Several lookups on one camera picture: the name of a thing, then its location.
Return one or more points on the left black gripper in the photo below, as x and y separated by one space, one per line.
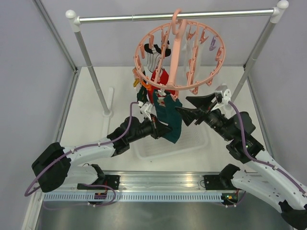
159 129

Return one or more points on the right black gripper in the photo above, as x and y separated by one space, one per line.
203 103

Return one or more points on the teal sock front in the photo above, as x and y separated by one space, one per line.
173 118

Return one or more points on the teal reindeer sock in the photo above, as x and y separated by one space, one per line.
162 106

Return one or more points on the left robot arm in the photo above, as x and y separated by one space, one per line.
56 165

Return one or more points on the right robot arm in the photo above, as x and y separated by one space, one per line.
280 189

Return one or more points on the pink round clip hanger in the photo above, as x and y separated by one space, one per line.
202 69

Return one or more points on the white plastic basket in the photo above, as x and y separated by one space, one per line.
192 138

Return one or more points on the green patterned sock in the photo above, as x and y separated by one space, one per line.
142 95

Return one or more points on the red sock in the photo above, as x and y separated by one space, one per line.
163 80

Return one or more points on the purple clothes peg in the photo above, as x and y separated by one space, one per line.
212 45

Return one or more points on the black white striped sock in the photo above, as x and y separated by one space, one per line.
153 56

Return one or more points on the metal clothes rack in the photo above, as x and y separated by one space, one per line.
176 26

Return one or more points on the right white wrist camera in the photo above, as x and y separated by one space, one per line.
223 94

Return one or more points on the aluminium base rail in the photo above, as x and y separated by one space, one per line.
147 181

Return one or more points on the white slotted cable duct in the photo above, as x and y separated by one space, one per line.
134 197

